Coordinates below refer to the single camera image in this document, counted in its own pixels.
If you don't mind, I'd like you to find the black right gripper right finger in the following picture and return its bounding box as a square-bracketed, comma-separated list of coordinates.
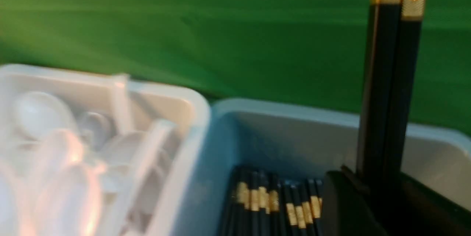
[401, 174, 471, 236]

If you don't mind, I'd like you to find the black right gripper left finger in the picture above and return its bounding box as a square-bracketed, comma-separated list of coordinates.
[322, 165, 388, 236]

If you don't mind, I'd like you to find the blue chopstick bin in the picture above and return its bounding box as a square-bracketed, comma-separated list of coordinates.
[167, 99, 470, 236]

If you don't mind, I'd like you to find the bundle of black chopsticks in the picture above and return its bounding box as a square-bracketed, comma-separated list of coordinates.
[216, 165, 323, 236]

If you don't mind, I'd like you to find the green backdrop cloth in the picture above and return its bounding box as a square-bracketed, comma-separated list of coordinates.
[0, 0, 471, 137]

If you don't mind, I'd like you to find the white spoon bin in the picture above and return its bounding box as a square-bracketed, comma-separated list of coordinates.
[0, 64, 211, 236]

